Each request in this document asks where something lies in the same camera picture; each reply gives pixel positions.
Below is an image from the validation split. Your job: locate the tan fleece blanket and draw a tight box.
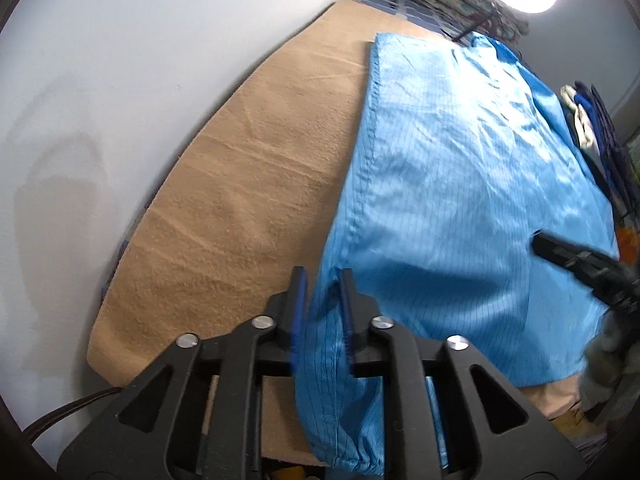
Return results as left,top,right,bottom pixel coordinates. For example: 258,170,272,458
86,0,583,461

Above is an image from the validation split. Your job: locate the black cable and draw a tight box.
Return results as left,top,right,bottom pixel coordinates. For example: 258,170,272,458
22,386,123,448

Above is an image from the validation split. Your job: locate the light blue striped garment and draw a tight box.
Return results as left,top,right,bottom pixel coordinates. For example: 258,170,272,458
294,32,621,477

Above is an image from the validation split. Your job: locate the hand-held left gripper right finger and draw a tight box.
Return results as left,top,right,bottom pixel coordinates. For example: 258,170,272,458
339,268,586,480

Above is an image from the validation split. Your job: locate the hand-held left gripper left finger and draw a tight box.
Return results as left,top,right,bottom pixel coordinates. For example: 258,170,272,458
57,266,308,480

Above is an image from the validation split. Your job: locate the orange cloth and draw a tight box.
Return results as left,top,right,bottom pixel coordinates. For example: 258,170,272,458
617,225,640,261

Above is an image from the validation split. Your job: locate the blue checked bed sheet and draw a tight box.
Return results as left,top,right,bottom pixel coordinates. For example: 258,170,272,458
355,0,466,41

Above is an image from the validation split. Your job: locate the royal blue garment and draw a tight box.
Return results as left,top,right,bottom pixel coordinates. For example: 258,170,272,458
574,91,597,118

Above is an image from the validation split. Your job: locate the navy garment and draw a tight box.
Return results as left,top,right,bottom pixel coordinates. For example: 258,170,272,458
575,80,638,216

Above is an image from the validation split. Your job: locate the person's right hand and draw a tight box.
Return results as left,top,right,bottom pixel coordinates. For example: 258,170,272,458
580,310,640,411

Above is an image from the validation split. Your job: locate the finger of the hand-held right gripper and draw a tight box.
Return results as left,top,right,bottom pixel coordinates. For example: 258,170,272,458
531,230,640,311

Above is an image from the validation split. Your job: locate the black tripod stand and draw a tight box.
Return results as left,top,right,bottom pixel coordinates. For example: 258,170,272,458
450,0,501,43

